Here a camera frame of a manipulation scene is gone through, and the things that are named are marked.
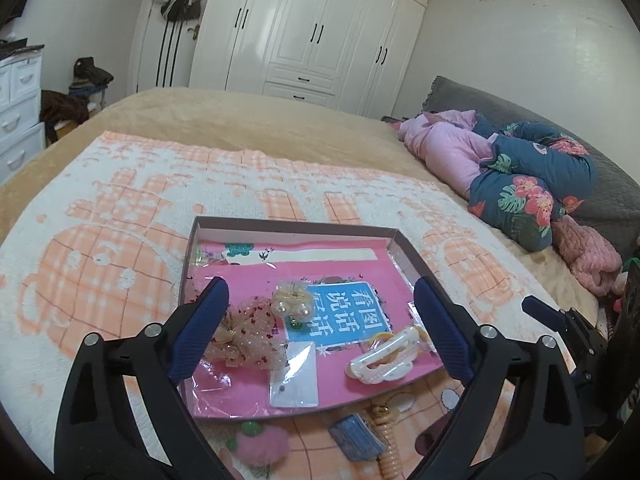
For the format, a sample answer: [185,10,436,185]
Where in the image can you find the white drawer cabinet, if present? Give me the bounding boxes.
[0,50,47,185]

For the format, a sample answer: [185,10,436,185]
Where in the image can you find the sheer dotted bow hair accessory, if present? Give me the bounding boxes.
[202,296,291,372]

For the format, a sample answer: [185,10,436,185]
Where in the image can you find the white and yellow hair clip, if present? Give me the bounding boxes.
[345,325,426,386]

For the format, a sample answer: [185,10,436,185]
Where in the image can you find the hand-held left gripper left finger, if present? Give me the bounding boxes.
[54,276,237,480]

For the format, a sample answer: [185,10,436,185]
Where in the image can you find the flat black box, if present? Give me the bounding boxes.
[0,39,45,61]

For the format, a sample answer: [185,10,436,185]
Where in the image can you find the blue hair accessory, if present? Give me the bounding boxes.
[327,412,391,462]

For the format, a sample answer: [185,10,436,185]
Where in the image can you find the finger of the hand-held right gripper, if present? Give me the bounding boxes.
[521,296,576,332]

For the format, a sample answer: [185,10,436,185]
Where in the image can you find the black hanging straps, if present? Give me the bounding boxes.
[155,20,181,88]

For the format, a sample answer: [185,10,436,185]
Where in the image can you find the pink garment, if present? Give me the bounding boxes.
[397,109,496,200]

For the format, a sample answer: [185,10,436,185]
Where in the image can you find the blue floral quilt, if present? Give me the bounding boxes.
[467,112,596,253]

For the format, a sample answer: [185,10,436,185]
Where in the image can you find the clear pearl hair clip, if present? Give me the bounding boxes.
[270,280,317,325]

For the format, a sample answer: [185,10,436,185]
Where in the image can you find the pink pom-pom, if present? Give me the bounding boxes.
[235,425,291,473]

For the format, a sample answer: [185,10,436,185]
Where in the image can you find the brown garment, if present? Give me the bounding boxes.
[40,90,91,146]

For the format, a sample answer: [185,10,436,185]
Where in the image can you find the tan bed cover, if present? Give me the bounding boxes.
[0,86,601,321]

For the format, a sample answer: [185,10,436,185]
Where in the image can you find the pink knit cloth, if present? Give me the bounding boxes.
[550,215,623,296]

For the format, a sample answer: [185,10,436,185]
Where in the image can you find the pink picture book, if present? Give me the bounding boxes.
[192,240,441,418]

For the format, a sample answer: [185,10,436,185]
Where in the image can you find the white wardrobe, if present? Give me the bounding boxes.
[189,0,433,120]

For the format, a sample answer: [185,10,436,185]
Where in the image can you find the clear packet with white card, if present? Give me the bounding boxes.
[269,341,320,408]

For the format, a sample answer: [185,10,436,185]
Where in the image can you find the shallow cardboard box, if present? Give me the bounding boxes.
[179,216,451,423]

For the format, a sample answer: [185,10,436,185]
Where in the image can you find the pile of folded clothes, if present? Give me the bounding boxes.
[67,56,115,98]

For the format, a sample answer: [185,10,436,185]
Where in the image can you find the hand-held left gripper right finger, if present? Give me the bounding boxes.
[407,277,586,480]

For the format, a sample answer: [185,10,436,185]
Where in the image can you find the orange spiral hair tie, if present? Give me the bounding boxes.
[369,404,403,480]

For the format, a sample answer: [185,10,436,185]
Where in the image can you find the white door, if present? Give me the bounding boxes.
[127,0,211,95]

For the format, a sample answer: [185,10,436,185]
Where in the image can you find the small clear plastic packet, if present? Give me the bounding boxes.
[385,390,416,413]

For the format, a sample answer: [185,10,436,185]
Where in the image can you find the white and orange fleece blanket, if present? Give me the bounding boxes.
[0,131,576,480]

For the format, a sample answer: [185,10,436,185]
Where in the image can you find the green bead hair tie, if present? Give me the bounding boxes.
[225,421,261,453]

